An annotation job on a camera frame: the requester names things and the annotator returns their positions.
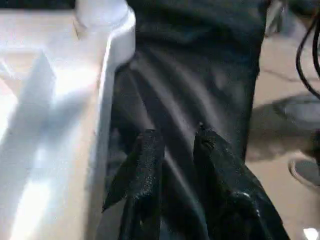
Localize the black work mat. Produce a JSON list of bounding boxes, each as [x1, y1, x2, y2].
[[95, 0, 271, 240]]

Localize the white plastic table top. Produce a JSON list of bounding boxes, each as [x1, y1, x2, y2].
[[0, 7, 137, 240]]

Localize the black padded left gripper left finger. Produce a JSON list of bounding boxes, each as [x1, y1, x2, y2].
[[102, 129, 166, 240]]

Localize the white plastic table leg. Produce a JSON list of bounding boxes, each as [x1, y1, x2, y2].
[[74, 0, 129, 29]]

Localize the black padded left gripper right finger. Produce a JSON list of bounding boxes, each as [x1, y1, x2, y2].
[[192, 124, 292, 240]]

